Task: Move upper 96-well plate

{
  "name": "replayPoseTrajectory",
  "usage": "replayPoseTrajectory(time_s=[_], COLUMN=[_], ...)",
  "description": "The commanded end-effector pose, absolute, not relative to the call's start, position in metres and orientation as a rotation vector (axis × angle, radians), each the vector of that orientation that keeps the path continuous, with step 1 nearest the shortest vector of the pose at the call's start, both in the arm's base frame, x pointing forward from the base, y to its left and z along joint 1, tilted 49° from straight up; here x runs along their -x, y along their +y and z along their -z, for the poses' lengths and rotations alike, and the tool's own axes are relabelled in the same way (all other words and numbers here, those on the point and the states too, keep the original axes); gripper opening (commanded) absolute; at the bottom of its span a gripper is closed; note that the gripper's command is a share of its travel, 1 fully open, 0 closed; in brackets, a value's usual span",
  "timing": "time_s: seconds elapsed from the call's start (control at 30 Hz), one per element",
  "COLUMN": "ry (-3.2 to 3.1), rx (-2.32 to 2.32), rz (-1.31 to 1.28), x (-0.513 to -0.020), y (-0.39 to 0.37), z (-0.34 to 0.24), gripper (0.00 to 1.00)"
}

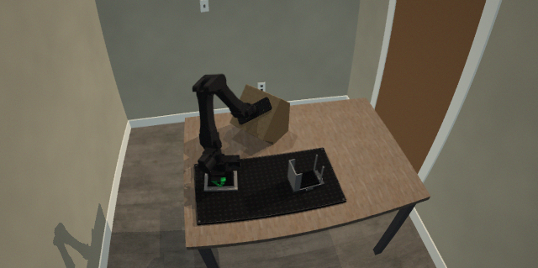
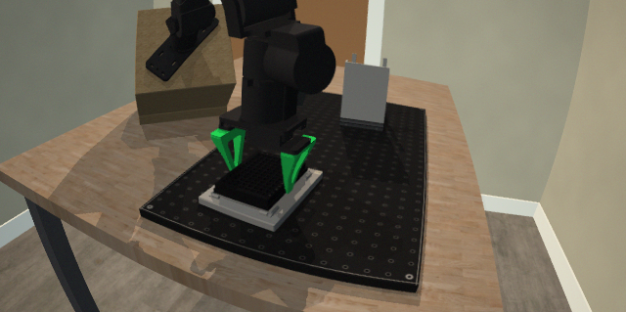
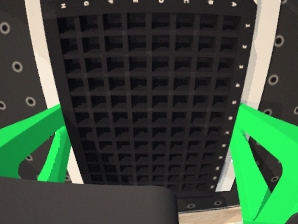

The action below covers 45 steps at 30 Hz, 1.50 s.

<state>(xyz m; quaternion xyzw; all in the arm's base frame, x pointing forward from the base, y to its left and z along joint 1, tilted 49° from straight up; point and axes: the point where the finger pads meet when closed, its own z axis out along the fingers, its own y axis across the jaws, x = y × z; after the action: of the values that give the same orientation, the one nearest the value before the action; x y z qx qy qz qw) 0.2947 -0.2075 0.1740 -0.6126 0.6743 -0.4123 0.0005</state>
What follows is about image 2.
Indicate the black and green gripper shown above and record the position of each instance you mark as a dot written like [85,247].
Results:
[260,117]

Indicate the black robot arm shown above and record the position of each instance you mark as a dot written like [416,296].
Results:
[295,54]

